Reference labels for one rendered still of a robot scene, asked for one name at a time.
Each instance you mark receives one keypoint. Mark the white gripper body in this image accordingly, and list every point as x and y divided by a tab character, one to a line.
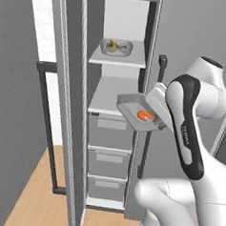
157	99

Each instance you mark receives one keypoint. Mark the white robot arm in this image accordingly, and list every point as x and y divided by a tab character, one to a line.
189	101

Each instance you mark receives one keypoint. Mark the orange shrimp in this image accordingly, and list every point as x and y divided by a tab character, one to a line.
144	115

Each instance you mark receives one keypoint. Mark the grey container with shrimp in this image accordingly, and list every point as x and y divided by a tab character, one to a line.
126	103

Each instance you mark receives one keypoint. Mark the white freezer rack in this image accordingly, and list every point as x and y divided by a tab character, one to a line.
105	95
118	59

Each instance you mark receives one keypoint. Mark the grey freezer drawer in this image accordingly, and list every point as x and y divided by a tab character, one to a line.
108	167
106	191
108	135

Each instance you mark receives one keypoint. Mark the onion and mushroom pieces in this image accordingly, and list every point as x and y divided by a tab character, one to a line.
112	45

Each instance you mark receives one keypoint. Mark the grey container with vegetables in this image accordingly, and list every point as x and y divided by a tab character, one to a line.
105	50

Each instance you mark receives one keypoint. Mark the grey freezer cabinet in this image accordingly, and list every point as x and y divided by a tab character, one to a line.
156	25

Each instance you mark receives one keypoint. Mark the grey freezer door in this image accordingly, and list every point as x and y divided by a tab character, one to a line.
72	83

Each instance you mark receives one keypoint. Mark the grey fridge door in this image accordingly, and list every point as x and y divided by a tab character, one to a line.
187	27

